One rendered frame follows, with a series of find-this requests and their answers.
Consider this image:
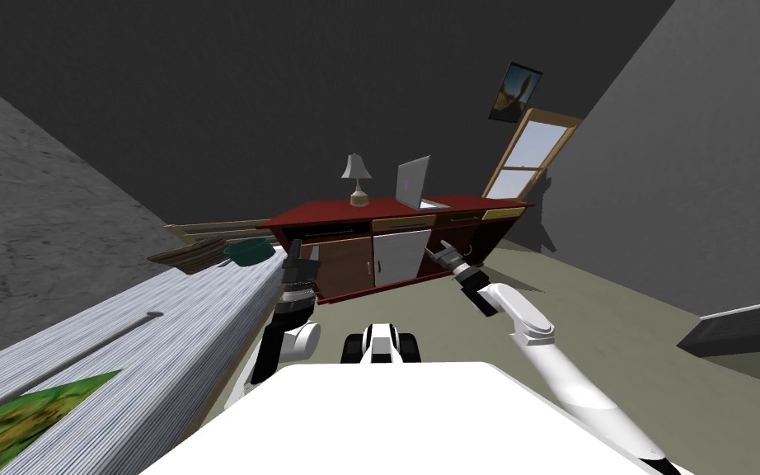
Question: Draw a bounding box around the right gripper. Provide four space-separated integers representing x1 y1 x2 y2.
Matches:
424 240 481 282

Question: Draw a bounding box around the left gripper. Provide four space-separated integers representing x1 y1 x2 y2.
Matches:
279 237 321 287

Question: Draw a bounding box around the green bowl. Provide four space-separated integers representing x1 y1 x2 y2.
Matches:
223 237 277 269

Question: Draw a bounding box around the red sideboard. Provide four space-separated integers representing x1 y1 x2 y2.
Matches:
255 153 535 307

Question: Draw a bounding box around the pale wooden bench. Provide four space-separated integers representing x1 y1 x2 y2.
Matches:
162 219 274 244

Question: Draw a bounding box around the wooden framed window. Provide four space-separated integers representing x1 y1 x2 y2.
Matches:
481 106 583 203

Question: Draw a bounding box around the grey striped table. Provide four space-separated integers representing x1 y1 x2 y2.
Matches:
0 247 289 475

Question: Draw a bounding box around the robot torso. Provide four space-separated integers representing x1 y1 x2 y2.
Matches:
138 322 692 475

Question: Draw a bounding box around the grey long rod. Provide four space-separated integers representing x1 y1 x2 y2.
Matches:
0 311 165 412

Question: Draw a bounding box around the dark grey flat furniture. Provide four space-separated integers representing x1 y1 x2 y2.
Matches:
676 294 760 360

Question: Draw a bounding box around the green picture book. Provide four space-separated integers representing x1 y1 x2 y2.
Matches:
0 369 124 475

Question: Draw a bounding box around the dark framed wall picture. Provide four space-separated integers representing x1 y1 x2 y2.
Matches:
488 62 545 125

